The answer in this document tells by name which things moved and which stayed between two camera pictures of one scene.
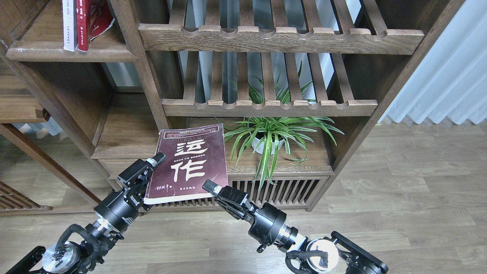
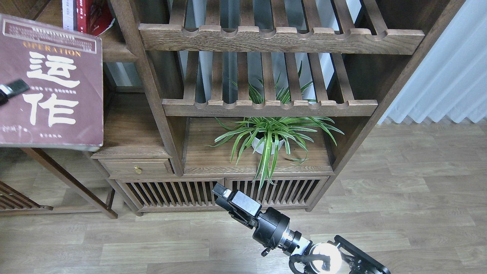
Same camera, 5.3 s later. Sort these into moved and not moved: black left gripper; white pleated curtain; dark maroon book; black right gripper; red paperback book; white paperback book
Moved: dark maroon book; black left gripper
Not moved: red paperback book; white paperback book; black right gripper; white pleated curtain
